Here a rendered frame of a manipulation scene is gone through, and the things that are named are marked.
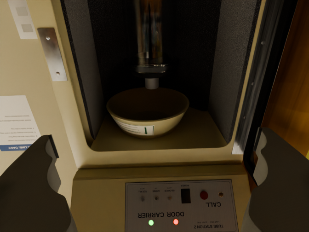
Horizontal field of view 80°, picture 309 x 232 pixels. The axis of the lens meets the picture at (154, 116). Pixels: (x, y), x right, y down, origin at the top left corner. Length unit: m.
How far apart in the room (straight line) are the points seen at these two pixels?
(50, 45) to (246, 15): 0.27
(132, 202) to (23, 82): 0.67
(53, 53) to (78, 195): 0.24
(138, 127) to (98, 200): 0.15
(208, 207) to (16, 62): 0.78
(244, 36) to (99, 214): 0.37
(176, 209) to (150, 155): 0.10
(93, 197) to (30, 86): 0.60
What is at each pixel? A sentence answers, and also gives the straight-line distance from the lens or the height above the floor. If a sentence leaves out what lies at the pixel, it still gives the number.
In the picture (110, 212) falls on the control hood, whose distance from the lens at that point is 0.37.
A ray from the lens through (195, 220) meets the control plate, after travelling 0.37.
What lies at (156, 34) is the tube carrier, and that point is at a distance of 0.32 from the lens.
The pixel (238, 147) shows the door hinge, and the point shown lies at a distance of 0.38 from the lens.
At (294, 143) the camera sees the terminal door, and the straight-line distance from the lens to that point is 0.26.
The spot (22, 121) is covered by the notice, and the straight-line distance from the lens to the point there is 0.98.
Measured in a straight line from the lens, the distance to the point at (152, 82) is 0.37.
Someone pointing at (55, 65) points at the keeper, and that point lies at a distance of 0.31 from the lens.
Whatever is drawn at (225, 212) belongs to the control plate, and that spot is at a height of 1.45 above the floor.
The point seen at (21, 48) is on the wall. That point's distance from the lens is 0.84.
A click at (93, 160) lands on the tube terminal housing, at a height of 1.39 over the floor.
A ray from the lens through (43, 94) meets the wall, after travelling 0.86.
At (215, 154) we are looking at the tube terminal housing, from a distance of 0.37.
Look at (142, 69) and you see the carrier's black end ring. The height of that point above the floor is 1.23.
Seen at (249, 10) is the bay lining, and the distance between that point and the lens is 0.31.
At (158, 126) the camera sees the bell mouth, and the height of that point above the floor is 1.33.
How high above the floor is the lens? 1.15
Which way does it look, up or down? 29 degrees up
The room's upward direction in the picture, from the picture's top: 178 degrees clockwise
